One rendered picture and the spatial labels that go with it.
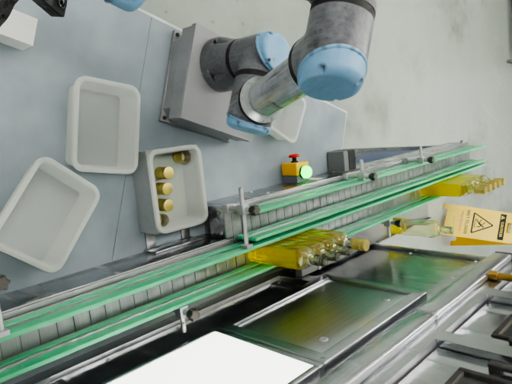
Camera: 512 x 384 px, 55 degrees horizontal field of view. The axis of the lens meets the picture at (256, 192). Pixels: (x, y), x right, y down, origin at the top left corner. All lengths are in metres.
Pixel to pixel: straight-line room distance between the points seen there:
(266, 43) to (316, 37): 0.40
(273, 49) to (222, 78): 0.18
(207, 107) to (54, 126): 0.41
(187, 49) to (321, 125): 0.73
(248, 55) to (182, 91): 0.21
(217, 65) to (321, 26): 0.53
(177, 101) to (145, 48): 0.17
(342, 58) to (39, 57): 0.73
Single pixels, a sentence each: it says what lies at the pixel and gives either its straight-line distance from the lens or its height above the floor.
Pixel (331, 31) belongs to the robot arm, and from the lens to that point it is 0.87.
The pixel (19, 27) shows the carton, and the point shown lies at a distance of 1.22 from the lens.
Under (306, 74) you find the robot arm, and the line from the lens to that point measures 0.86.
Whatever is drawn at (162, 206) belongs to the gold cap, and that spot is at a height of 0.81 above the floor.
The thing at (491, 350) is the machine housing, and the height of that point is 1.55.
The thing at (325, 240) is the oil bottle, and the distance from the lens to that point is 1.43.
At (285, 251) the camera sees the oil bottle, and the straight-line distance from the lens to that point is 1.37.
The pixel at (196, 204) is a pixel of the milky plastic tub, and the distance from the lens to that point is 1.42.
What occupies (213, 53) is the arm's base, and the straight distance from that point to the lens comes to 1.37.
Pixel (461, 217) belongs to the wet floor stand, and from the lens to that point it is 4.72.
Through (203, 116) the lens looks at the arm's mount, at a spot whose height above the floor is 0.85.
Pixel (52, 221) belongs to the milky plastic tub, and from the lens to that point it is 1.27.
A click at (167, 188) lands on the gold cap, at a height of 0.81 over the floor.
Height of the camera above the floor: 1.92
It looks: 44 degrees down
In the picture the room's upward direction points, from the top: 92 degrees clockwise
